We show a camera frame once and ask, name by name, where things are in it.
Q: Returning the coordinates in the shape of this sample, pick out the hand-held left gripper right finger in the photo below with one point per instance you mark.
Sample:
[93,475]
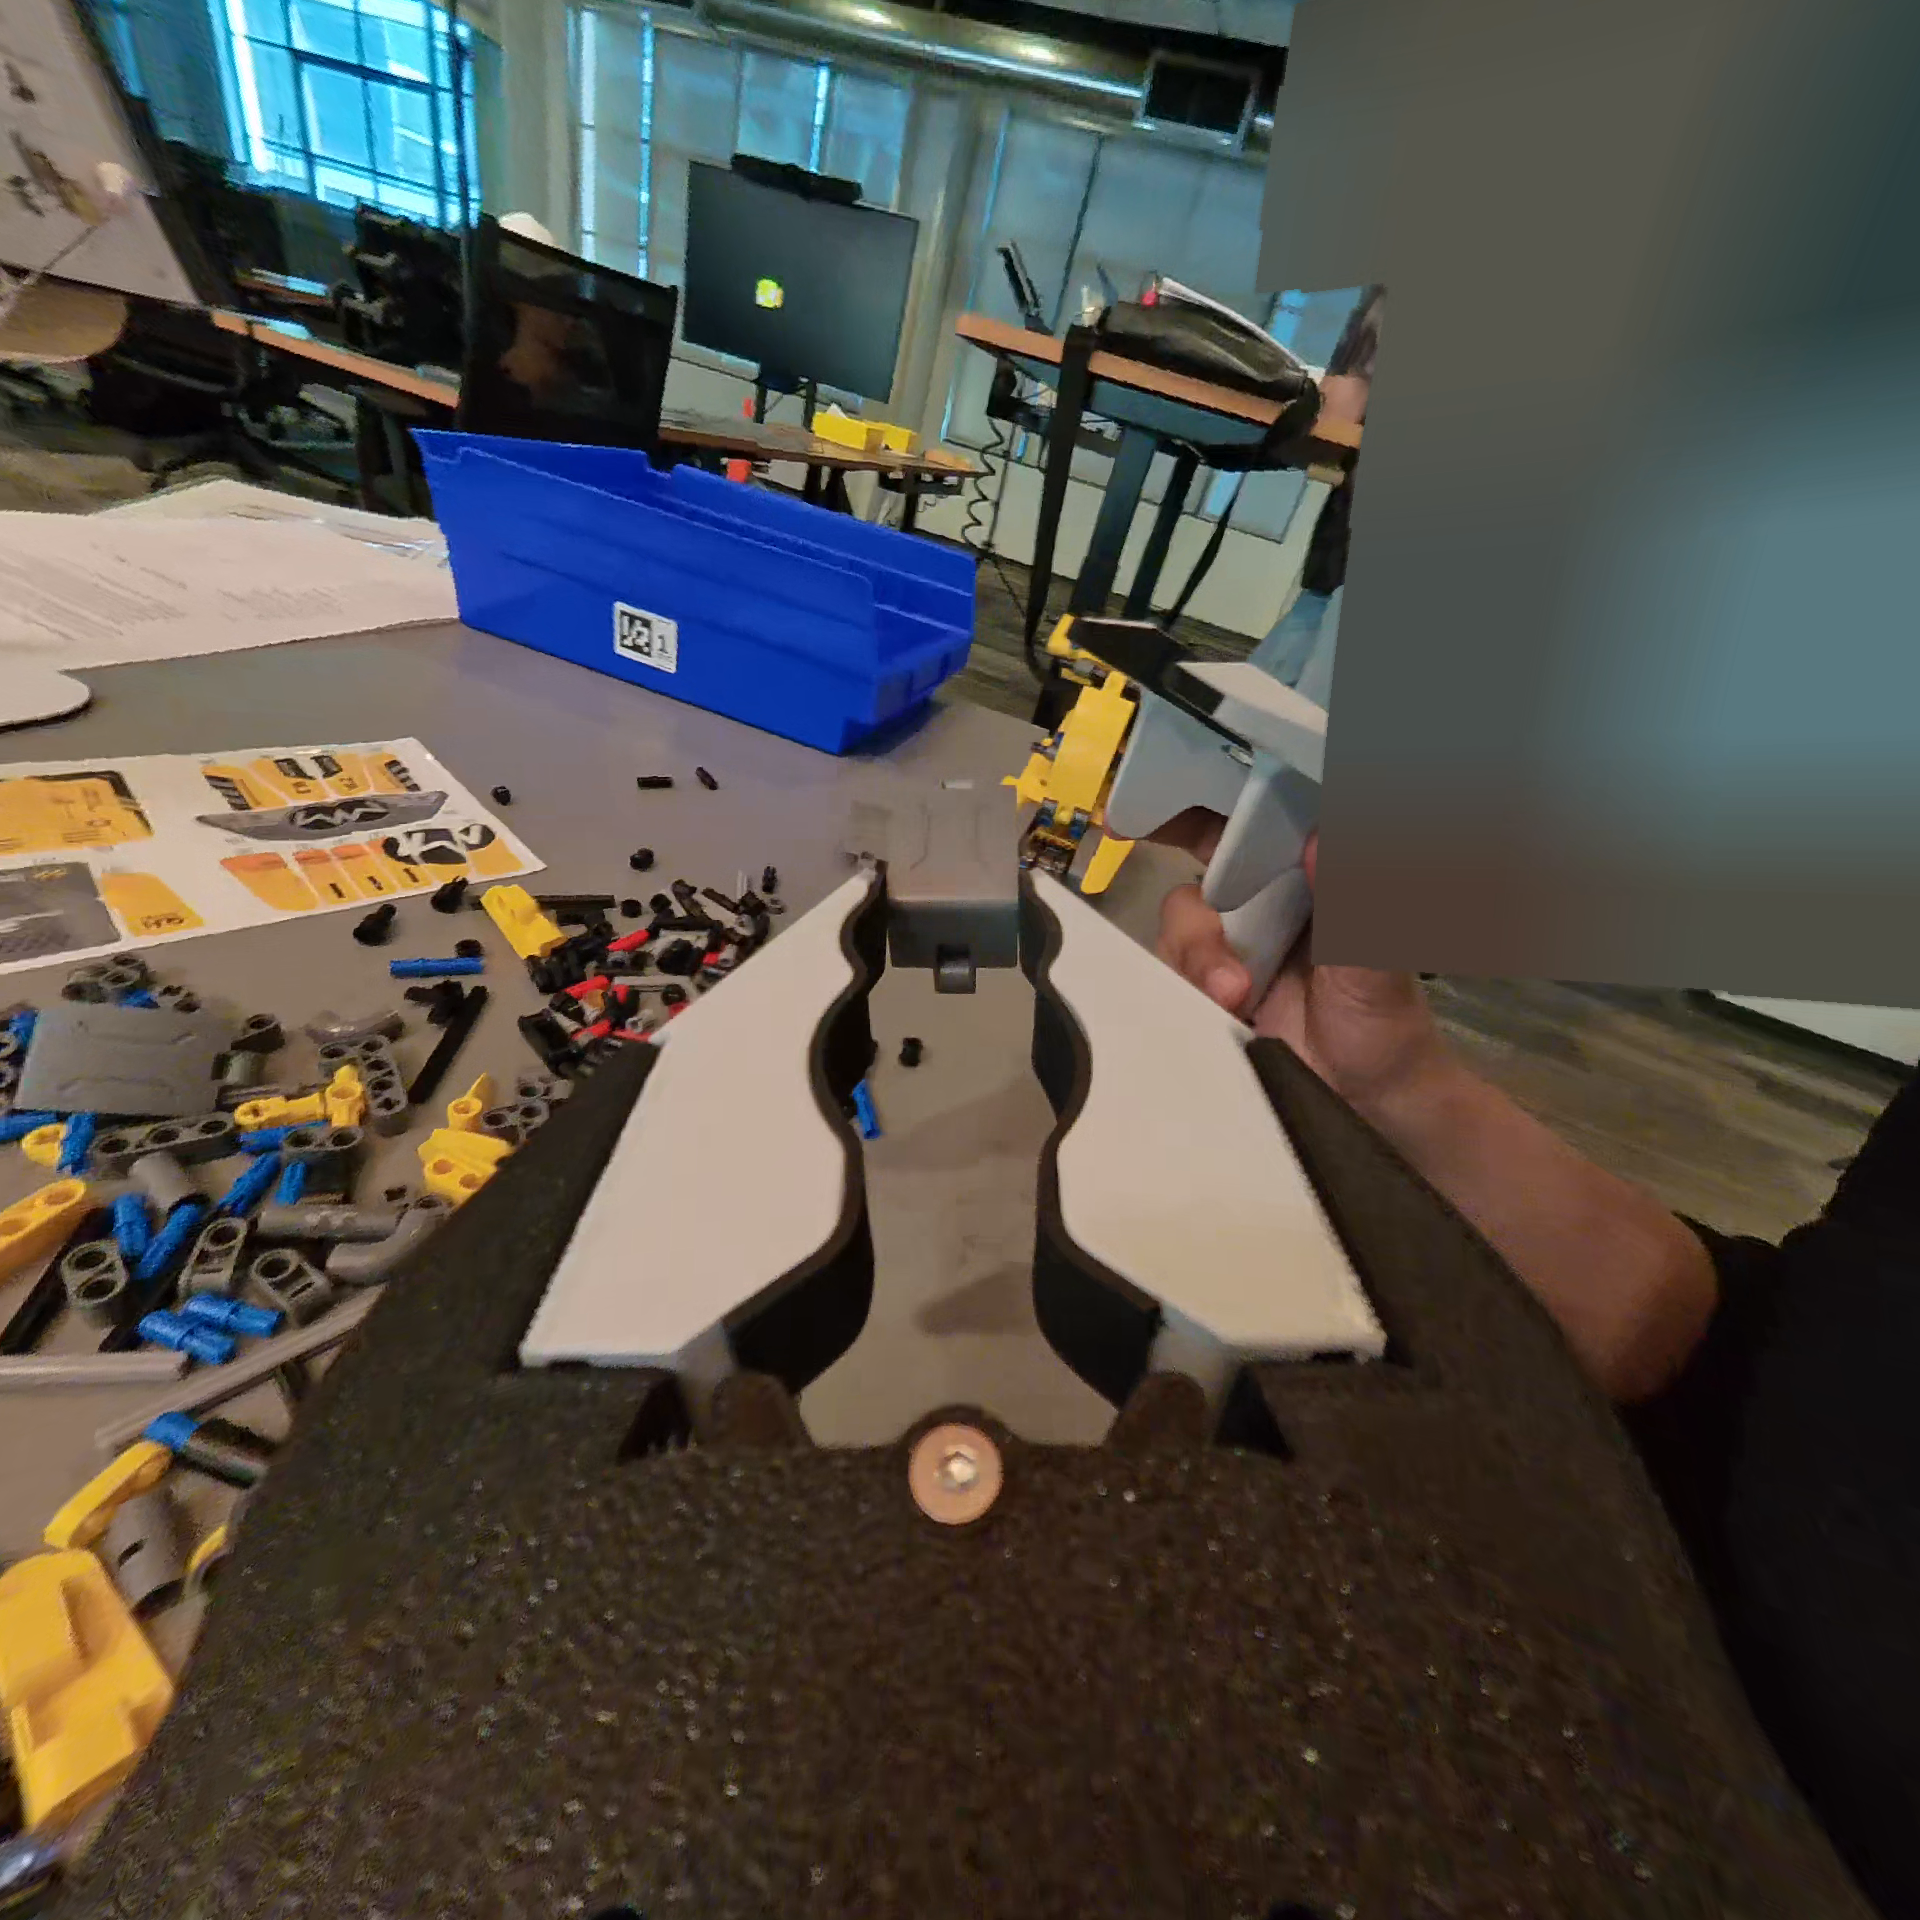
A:
[1201,1185]

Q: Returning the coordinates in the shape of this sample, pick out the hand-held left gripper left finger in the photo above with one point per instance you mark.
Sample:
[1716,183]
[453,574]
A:
[719,1170]

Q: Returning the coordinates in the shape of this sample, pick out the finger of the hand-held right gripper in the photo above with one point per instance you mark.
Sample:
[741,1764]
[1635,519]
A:
[1176,781]
[1260,712]

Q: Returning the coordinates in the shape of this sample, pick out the yellow brick model vehicle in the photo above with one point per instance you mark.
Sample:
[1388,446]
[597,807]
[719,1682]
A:
[1087,750]

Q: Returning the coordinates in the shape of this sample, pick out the grey panel with engraved lines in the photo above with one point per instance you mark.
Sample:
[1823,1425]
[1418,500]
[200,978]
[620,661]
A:
[127,1058]
[952,903]

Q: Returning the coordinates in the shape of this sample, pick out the person's right forearm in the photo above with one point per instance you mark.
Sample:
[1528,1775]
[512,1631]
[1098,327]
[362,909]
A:
[1530,1202]

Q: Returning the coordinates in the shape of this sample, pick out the person's right hand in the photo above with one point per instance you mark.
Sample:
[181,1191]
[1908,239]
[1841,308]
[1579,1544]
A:
[1349,1035]

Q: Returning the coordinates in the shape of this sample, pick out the black bag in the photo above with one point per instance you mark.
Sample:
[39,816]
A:
[1201,352]

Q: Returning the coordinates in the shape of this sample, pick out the wooden top standing desk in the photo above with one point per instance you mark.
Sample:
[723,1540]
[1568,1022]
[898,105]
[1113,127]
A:
[1034,340]

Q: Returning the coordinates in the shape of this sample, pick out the yellow box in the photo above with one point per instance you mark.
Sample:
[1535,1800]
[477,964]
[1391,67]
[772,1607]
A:
[864,431]

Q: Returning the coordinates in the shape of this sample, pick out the blue plastic bin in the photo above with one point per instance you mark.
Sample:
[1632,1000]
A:
[719,585]

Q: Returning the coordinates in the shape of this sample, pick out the yellow and grey sticker sheet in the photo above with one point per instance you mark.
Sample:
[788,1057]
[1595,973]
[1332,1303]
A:
[301,840]

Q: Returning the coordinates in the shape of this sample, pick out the pile of building brick pieces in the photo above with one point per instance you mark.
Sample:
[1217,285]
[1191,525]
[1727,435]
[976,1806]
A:
[166,1143]

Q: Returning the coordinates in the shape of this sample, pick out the long wooden desk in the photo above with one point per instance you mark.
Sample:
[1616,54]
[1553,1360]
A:
[719,436]

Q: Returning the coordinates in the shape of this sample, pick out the black monitor on stand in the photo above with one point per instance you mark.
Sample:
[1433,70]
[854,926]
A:
[796,273]

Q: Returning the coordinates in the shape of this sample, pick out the black glossy screen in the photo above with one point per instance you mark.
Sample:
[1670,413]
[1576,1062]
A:
[564,340]

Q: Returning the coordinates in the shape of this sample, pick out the white printed paper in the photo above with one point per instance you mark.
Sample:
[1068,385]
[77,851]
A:
[178,577]

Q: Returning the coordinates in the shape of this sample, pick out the large yellow brick piece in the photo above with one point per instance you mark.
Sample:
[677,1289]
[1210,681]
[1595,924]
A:
[74,1682]

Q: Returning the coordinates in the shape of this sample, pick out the white book stand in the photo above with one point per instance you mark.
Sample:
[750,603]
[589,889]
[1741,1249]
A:
[30,694]

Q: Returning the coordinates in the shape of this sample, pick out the window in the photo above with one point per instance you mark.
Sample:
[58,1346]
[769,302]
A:
[343,108]

